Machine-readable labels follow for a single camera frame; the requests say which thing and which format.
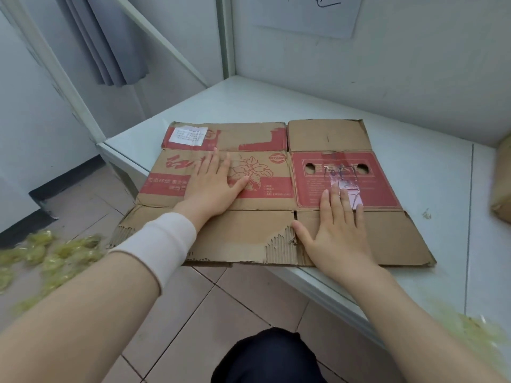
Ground person's left hand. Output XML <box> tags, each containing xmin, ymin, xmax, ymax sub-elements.
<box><xmin>171</xmin><ymin>148</ymin><xmax>251</xmax><ymax>232</ymax></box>

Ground person's right hand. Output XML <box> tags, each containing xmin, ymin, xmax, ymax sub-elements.
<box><xmin>290</xmin><ymin>184</ymin><xmax>378</xmax><ymax>279</ymax></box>

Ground red printed cardboard box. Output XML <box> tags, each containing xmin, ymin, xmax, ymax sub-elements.
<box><xmin>110</xmin><ymin>119</ymin><xmax>437</xmax><ymax>269</ymax></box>

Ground clear tape wad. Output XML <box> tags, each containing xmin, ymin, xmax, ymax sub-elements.
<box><xmin>429</xmin><ymin>303</ymin><xmax>510</xmax><ymax>357</ymax></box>

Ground green printed cardboard box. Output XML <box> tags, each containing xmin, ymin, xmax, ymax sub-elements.
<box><xmin>490</xmin><ymin>133</ymin><xmax>511</xmax><ymax>224</ymax></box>

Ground person's right forearm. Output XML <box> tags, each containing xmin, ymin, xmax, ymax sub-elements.
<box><xmin>319</xmin><ymin>263</ymin><xmax>508</xmax><ymax>383</ymax></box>

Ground person's left forearm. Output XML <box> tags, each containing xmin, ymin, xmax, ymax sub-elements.
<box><xmin>0</xmin><ymin>209</ymin><xmax>199</xmax><ymax>383</ymax></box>

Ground person's black trousers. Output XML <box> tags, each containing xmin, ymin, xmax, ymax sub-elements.
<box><xmin>210</xmin><ymin>327</ymin><xmax>326</xmax><ymax>383</ymax></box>

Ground white wrist sleeve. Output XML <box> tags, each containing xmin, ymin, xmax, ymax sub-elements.
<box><xmin>108</xmin><ymin>212</ymin><xmax>197</xmax><ymax>296</ymax></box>

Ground white metal shelf rack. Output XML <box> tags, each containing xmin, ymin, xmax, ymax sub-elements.
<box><xmin>0</xmin><ymin>0</ymin><xmax>511</xmax><ymax>355</ymax></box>

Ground pile of crumpled yellowish tape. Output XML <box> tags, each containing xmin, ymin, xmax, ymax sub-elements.
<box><xmin>0</xmin><ymin>229</ymin><xmax>106</xmax><ymax>315</ymax></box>

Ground grey curtain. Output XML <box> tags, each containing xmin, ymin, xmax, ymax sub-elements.
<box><xmin>54</xmin><ymin>0</ymin><xmax>151</xmax><ymax>87</ymax></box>

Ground white handwritten paper sign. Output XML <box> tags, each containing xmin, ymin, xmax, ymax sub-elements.
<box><xmin>253</xmin><ymin>0</ymin><xmax>364</xmax><ymax>39</ymax></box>

